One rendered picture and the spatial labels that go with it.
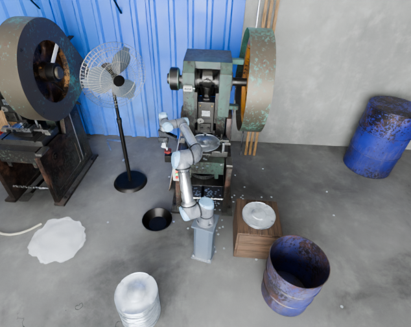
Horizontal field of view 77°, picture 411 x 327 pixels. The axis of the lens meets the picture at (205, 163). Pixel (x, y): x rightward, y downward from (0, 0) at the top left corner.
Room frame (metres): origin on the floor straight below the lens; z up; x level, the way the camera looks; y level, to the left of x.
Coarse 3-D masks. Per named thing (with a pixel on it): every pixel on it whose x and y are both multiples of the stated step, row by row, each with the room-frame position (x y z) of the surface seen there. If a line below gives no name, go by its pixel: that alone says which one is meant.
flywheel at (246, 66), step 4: (248, 40) 2.37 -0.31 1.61; (248, 44) 2.33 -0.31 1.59; (248, 48) 2.36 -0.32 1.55; (248, 52) 2.39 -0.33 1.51; (244, 56) 2.50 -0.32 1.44; (248, 56) 2.41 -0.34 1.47; (244, 60) 2.46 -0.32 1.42; (248, 60) 2.43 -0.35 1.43; (244, 64) 2.45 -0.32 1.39; (248, 64) 2.42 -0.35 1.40; (244, 68) 2.45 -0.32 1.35; (248, 68) 2.39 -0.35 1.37; (244, 72) 2.45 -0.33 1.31; (248, 72) 2.36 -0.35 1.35; (244, 76) 2.45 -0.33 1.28; (248, 76) 2.12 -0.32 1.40; (244, 88) 2.40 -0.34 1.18; (244, 92) 2.38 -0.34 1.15; (244, 96) 2.35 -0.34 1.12; (244, 100) 2.32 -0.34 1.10; (244, 104) 2.28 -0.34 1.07; (244, 108) 2.23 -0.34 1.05
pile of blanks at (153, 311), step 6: (156, 300) 0.82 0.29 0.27; (150, 306) 0.77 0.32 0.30; (156, 306) 0.81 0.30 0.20; (120, 312) 0.74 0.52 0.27; (144, 312) 0.74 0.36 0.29; (150, 312) 0.76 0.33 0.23; (156, 312) 0.80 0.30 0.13; (126, 318) 0.72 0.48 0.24; (132, 318) 0.71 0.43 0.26; (138, 318) 0.72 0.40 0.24; (144, 318) 0.73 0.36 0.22; (150, 318) 0.75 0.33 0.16; (156, 318) 0.79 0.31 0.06; (126, 324) 0.72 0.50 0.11; (132, 324) 0.71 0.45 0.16; (138, 324) 0.71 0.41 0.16; (144, 324) 0.72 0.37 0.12; (150, 324) 0.75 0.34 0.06
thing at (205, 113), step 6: (198, 96) 2.19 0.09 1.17; (210, 96) 2.17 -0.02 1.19; (198, 102) 2.08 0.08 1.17; (204, 102) 2.08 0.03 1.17; (210, 102) 2.08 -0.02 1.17; (198, 108) 2.08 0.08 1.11; (204, 108) 2.08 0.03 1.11; (210, 108) 2.07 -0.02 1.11; (198, 114) 2.08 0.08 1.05; (204, 114) 2.07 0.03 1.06; (210, 114) 2.07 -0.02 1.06; (198, 120) 2.06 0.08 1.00; (204, 120) 2.07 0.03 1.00; (210, 120) 2.07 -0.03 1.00; (198, 126) 2.08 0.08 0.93; (204, 126) 2.04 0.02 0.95; (210, 126) 2.05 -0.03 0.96
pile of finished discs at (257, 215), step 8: (248, 208) 1.61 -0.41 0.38; (256, 208) 1.61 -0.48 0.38; (264, 208) 1.62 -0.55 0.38; (248, 216) 1.52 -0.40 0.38; (256, 216) 1.52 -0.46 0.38; (264, 216) 1.52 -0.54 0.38; (272, 216) 1.53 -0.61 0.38; (248, 224) 1.44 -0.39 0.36; (256, 224) 1.43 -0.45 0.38; (264, 224) 1.43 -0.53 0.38; (272, 224) 1.45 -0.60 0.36
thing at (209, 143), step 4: (196, 136) 2.14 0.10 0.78; (200, 136) 2.14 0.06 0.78; (204, 136) 2.14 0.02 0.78; (208, 136) 2.14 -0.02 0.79; (212, 136) 2.14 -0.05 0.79; (196, 140) 2.07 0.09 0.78; (200, 140) 2.06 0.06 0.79; (204, 140) 2.06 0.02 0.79; (208, 140) 2.06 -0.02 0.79; (212, 140) 2.07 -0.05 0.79; (216, 140) 2.08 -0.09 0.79; (200, 144) 2.00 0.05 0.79; (204, 144) 2.00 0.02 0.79; (208, 144) 2.00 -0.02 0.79; (212, 144) 2.01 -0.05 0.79; (216, 144) 2.01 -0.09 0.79; (204, 148) 1.94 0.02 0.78; (208, 148) 1.94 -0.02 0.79; (212, 148) 1.95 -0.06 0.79; (216, 148) 1.94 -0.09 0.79
